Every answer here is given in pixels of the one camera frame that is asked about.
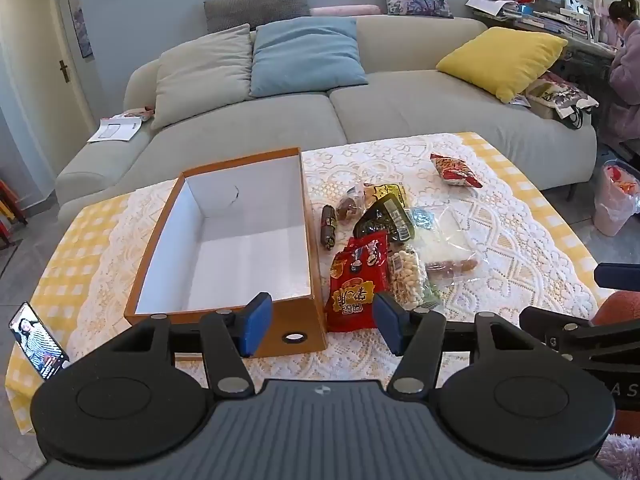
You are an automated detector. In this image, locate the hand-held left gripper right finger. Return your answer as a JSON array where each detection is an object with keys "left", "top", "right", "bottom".
[{"left": 373, "top": 292, "right": 543, "bottom": 396}]

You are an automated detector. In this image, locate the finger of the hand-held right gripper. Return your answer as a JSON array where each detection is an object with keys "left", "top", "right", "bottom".
[
  {"left": 594, "top": 262, "right": 640, "bottom": 291},
  {"left": 518, "top": 305, "right": 601, "bottom": 361}
]

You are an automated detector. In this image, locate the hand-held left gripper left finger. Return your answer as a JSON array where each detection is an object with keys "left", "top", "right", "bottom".
[{"left": 107, "top": 292, "right": 274, "bottom": 396}]

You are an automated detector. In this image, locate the red spicy snack packet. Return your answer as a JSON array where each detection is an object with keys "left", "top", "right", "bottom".
[{"left": 325, "top": 231, "right": 390, "bottom": 334}]

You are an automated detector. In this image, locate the orange cardboard box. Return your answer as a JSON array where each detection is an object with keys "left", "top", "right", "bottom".
[{"left": 123, "top": 147, "right": 329, "bottom": 359}]

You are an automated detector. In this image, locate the clear peanut packet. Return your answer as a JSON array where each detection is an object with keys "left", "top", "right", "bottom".
[{"left": 387, "top": 244, "right": 432, "bottom": 311}]

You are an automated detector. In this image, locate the pink fuzzy cloth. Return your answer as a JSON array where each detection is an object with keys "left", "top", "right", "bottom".
[{"left": 596, "top": 434, "right": 640, "bottom": 468}]

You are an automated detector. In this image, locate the bin with pink bag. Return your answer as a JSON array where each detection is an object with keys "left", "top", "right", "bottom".
[{"left": 593, "top": 160, "right": 640, "bottom": 239}]

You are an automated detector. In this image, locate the clear bag with sausages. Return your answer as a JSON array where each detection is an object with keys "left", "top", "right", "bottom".
[{"left": 414, "top": 204, "right": 482, "bottom": 288}]

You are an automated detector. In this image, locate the dark green snack packet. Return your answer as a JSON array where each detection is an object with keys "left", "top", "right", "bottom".
[{"left": 353, "top": 195, "right": 417, "bottom": 244}]

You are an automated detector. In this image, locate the small teal printed packet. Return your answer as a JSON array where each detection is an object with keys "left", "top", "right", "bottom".
[{"left": 406, "top": 207, "right": 435, "bottom": 230}]

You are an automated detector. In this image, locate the dark wrapped sausage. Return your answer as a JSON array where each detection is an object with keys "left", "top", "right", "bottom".
[{"left": 319, "top": 204, "right": 339, "bottom": 251}]

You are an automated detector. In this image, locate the brown snack in clear wrapper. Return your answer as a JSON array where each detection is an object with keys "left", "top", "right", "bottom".
[{"left": 336, "top": 194, "right": 365, "bottom": 222}]

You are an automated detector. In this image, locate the waffle packet with yellow label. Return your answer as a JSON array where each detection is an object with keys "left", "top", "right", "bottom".
[{"left": 364, "top": 182, "right": 407, "bottom": 211}]

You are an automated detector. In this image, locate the red and white chips packet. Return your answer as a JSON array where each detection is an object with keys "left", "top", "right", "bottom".
[{"left": 430, "top": 152, "right": 484, "bottom": 189}]

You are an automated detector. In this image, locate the printed tote bag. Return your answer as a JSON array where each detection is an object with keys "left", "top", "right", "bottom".
[{"left": 524, "top": 72, "right": 600, "bottom": 132}]

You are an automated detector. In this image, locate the beige sofa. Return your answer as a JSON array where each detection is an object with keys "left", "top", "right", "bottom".
[{"left": 54, "top": 14, "right": 599, "bottom": 222}]

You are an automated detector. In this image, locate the smartphone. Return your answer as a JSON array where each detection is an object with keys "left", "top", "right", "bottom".
[{"left": 8, "top": 301, "right": 70, "bottom": 381}]

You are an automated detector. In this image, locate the cluttered desk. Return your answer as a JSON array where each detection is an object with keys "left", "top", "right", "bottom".
[{"left": 472, "top": 7, "right": 623, "bottom": 106}]

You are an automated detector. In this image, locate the white booklet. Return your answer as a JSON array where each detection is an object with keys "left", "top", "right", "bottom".
[{"left": 87, "top": 116, "right": 146, "bottom": 144}]

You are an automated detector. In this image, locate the yellow cushion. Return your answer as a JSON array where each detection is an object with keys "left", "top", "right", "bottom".
[{"left": 436, "top": 26, "right": 570, "bottom": 105}]

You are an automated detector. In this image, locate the beige cushion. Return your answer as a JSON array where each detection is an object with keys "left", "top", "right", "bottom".
[{"left": 150, "top": 23, "right": 254, "bottom": 132}]

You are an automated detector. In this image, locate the red stool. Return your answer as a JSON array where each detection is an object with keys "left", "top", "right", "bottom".
[{"left": 0, "top": 179, "right": 29, "bottom": 250}]

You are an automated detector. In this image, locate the blue cushion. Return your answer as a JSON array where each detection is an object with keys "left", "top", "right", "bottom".
[{"left": 248, "top": 16, "right": 370, "bottom": 99}]

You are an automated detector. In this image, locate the stack of papers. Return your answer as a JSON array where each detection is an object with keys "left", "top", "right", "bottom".
[{"left": 465, "top": 0, "right": 526, "bottom": 22}]

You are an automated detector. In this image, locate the pink bolster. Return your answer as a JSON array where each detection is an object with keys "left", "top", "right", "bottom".
[{"left": 309, "top": 3, "right": 384, "bottom": 18}]

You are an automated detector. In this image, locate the grey cushion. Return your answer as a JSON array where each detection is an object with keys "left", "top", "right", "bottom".
[{"left": 203, "top": 0, "right": 312, "bottom": 34}]

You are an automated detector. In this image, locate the cream door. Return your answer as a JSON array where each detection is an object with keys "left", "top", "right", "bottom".
[{"left": 0, "top": 0, "right": 97, "bottom": 213}]

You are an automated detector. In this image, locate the wall poster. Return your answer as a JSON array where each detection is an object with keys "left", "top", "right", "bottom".
[{"left": 62, "top": 0, "right": 96, "bottom": 61}]

